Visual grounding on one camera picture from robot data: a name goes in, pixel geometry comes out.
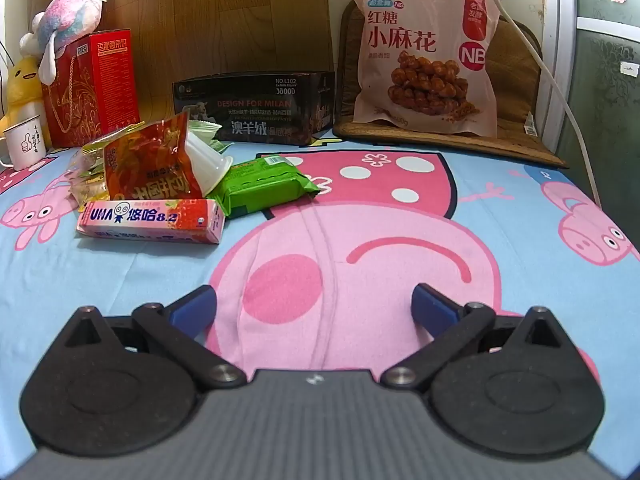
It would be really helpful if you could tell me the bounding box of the orange red snack packet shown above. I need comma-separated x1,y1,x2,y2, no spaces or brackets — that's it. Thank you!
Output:
103,112,203,200

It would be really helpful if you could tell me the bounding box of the bright green snack pack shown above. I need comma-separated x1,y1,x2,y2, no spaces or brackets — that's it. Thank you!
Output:
206,155,320,219

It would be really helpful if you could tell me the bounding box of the green gold foil packet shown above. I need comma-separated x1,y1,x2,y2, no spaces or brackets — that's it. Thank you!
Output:
65,122,144,211

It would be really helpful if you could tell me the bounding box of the light green snack packet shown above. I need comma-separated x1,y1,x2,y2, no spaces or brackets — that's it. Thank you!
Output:
188,119,230,154

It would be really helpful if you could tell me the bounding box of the pink candy box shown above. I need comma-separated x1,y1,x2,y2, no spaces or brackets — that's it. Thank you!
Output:
76,200,226,244

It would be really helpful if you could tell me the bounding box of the white enamel mug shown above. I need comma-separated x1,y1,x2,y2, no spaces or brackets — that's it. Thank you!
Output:
1,115,46,170

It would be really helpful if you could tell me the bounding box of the black sheep-print box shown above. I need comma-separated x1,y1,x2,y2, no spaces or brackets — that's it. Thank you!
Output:
172,72,335,146

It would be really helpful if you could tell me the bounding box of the red gift box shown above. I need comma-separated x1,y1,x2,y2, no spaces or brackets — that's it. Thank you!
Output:
42,29,140,148

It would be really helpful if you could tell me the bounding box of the large pink snack bag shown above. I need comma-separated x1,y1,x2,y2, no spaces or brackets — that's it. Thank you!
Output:
354,0,500,138

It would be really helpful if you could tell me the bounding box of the brown seat cushion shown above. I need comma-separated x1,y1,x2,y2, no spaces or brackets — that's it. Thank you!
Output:
333,2,567,169

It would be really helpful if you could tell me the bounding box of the yellow plush toy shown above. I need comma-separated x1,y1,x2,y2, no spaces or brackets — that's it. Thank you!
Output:
0,56,52,148

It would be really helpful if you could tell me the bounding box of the pink blue plush toy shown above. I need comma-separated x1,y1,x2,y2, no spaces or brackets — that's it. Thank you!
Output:
20,0,104,86

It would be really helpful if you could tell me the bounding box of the white cable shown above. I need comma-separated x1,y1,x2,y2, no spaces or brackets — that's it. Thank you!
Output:
464,0,604,208

